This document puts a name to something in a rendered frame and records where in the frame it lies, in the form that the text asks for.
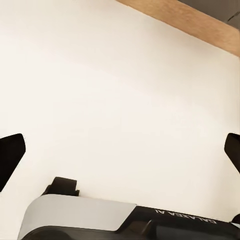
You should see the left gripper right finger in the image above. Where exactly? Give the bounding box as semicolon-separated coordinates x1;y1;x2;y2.
224;132;240;173

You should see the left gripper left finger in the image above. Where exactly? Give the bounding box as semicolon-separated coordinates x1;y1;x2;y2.
0;133;26;193

